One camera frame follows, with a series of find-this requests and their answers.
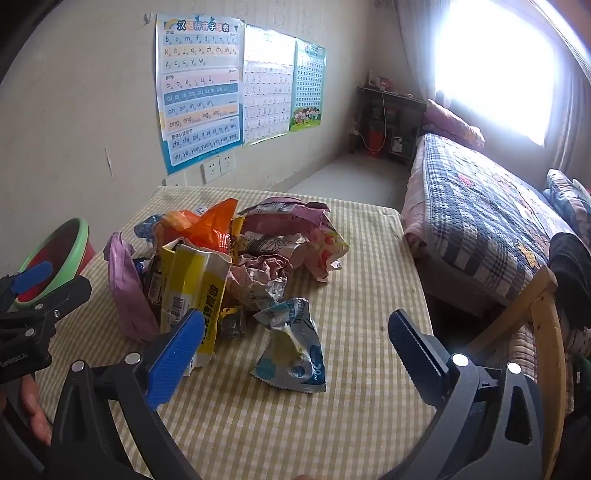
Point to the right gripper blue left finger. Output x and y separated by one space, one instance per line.
167 358

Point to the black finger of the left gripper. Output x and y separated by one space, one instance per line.
62 301

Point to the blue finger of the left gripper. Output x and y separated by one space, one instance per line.
26 280

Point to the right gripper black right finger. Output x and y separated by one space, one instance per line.
423 356

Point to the yellow white snack bag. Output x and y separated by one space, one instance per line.
194 278

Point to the blue white snack wrapper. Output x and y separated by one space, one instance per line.
293 359

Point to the orange plastic bag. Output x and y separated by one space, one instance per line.
209 230

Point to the white strawberry Pocky bag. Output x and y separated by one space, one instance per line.
320 255

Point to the pink white wrapper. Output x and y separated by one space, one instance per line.
259 282

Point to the pink purple snack bag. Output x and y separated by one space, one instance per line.
278 216

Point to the person's left hand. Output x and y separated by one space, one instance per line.
29 400

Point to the red bin with green rim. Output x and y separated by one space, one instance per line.
68 250

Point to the checkered beige table cushion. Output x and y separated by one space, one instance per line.
254 412

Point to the wooden chair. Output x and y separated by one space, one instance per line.
536 304

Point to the bed with plaid quilt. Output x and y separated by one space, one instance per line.
478 232

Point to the black clothing on bed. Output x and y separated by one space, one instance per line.
569 261

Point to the blue floral pillow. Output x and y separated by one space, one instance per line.
569 203

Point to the small red bucket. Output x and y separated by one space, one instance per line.
375 141

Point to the dark shelf unit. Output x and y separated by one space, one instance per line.
399 116

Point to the pink pillow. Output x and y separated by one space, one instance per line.
441 121

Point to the window curtain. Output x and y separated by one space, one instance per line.
420 22

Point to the white single wall outlet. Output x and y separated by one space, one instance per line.
177 179

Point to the white double wall socket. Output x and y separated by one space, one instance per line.
217 166

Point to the blue pinyin wall poster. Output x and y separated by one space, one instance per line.
198 81

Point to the green chart wall poster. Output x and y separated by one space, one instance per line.
308 87

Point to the white chart wall poster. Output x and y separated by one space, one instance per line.
267 81

